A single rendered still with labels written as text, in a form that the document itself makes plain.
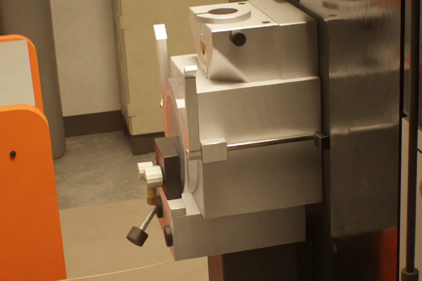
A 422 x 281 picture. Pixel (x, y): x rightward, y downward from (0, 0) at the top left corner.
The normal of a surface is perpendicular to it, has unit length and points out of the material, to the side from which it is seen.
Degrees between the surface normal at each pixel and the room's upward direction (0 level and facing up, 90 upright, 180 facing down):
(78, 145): 0
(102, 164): 0
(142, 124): 90
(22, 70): 0
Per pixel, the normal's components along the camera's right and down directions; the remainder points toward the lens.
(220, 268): -0.98, 0.12
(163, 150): -0.06, -0.94
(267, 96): 0.21, 0.31
